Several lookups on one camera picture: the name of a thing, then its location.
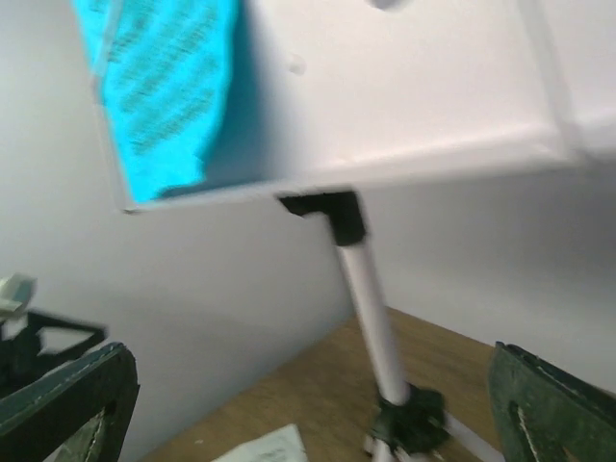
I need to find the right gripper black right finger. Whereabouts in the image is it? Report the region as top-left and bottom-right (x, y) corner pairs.
(488, 342), (615, 462)

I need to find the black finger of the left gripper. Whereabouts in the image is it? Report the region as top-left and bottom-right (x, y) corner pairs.
(1, 310), (107, 398)

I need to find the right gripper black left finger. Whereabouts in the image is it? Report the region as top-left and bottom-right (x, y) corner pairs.
(1, 343), (140, 461)

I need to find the white sheet music page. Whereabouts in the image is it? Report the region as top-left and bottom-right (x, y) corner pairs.
(214, 423), (308, 462)

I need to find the blue sheet music folder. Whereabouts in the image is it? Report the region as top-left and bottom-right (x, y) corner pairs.
(71, 1), (240, 205)

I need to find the white perforated stand tray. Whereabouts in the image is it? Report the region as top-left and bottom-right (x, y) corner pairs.
(90, 1), (615, 214)

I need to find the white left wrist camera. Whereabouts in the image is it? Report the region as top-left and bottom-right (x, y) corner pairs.
(0, 273), (37, 322)

